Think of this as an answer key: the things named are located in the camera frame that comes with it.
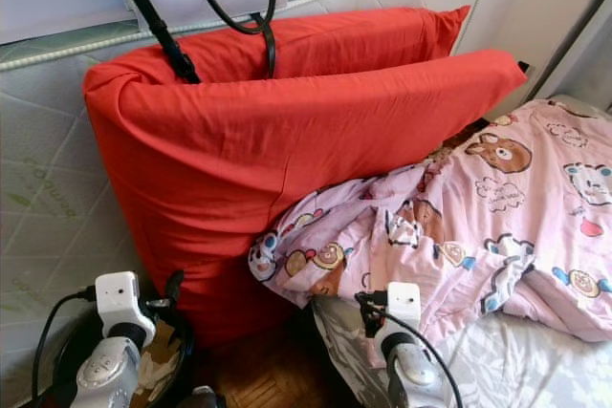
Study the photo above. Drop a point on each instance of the pink cartoon blanket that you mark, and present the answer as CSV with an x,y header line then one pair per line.
x,y
488,217

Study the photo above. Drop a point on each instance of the brown cardboard piece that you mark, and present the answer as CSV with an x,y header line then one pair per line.
x,y
163,351

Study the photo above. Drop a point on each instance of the thick red cushion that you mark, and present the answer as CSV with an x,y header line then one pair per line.
x,y
249,160

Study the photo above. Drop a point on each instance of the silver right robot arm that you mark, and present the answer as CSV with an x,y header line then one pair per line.
x,y
416,375

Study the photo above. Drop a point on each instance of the silver robot left leg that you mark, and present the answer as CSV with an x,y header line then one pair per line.
x,y
201,398

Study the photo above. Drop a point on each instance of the black waste bin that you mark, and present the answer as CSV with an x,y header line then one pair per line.
x,y
184,360

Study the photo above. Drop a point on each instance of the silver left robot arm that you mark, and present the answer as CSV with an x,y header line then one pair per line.
x,y
107,375

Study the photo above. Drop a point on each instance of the black wall socket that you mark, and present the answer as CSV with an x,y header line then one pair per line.
x,y
525,68

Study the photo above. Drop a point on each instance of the thin red cushion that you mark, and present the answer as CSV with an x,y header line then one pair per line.
x,y
354,37

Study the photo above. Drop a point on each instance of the grey curtain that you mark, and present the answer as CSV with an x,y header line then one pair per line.
x,y
583,54

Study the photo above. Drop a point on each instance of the bed with grey floral sheet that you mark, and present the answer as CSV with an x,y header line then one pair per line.
x,y
526,370

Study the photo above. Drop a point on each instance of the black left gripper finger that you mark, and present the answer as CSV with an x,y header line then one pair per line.
x,y
172,286

